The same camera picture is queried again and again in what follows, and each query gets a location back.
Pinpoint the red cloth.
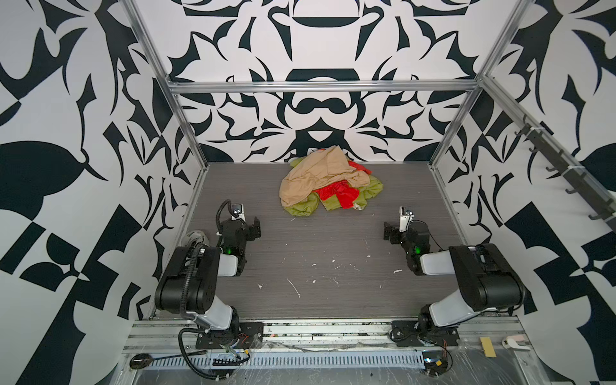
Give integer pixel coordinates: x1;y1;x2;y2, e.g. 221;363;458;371
313;181;367;211

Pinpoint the beige cloth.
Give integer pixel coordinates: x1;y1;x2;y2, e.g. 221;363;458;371
279;146;370;208

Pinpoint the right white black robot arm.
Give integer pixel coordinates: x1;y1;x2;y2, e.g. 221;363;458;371
383;221;526;332

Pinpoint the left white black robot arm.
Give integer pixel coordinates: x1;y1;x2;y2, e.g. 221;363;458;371
154;218;261;335

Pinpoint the green cloth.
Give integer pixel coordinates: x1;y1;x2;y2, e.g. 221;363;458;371
284;160;383;217

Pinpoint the small black electronics board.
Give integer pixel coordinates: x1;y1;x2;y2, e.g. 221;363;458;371
422;350;453;378

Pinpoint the yellow tape piece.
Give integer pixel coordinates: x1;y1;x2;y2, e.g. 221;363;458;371
480;336;497;358

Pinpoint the black round disc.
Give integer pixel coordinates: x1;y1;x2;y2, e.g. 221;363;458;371
129;353;154;370

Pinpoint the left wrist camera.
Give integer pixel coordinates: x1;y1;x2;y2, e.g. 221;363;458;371
230;204;245;221

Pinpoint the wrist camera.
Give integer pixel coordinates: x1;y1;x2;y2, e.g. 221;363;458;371
230;204;245;221
399;206;414;233

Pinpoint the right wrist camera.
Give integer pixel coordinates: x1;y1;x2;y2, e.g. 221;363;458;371
399;206;414;233

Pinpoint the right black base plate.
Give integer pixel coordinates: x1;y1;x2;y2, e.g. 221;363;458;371
388;320;459;347

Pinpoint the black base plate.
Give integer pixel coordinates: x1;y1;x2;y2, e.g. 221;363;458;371
388;320;459;347
196;322;265;350

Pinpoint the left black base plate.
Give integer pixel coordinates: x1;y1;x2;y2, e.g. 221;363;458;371
196;322;265;350

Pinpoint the white slotted cable duct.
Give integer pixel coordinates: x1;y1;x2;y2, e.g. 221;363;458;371
146;351;424;370

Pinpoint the horizontal aluminium frame bar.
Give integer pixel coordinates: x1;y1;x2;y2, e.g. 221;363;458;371
167;80;477;94

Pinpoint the grey wall hook rack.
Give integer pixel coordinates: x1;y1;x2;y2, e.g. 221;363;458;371
516;114;615;233

